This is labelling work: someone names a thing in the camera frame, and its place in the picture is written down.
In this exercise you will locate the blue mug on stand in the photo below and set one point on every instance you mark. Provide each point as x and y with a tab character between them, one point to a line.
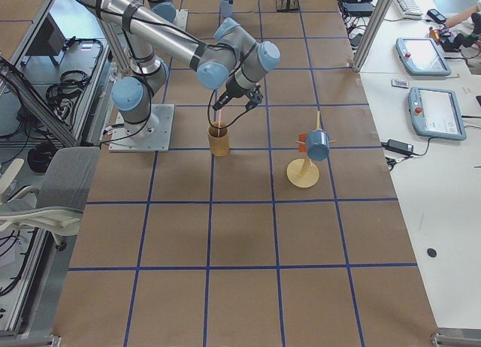
318	145

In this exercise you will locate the black power adapter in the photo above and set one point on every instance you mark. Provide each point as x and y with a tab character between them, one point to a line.
398	147

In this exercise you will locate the upper teach pendant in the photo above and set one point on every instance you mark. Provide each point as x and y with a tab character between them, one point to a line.
421	57

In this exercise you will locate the pink chopstick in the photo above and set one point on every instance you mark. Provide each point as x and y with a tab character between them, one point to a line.
219	118

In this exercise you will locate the light blue plastic cup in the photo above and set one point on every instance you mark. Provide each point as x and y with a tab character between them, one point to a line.
226	8

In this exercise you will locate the aluminium frame post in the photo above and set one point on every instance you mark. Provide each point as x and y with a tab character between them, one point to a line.
367	41

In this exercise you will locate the teach pendant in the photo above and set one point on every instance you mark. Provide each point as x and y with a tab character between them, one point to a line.
421	57
435	113

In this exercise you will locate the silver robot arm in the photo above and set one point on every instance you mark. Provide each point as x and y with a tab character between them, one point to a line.
236	61
167	10

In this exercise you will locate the lower teach pendant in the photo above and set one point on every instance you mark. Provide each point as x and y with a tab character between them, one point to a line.
435	113

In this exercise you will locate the bamboo chopstick holder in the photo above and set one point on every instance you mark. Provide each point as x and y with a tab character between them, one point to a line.
218	139

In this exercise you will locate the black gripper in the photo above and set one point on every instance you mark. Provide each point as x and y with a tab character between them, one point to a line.
230	92

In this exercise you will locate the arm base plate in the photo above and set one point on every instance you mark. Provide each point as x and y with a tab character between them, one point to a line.
180	22
155	136

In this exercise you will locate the white keyboard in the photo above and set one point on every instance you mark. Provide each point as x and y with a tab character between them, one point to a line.
408	9

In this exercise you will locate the person hand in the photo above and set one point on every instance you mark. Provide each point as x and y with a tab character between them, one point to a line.
461	16

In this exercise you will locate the grey office chair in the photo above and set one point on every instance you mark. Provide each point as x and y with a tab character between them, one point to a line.
57	205

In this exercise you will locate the orange mug on stand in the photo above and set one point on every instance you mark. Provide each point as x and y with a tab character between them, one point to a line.
302	146

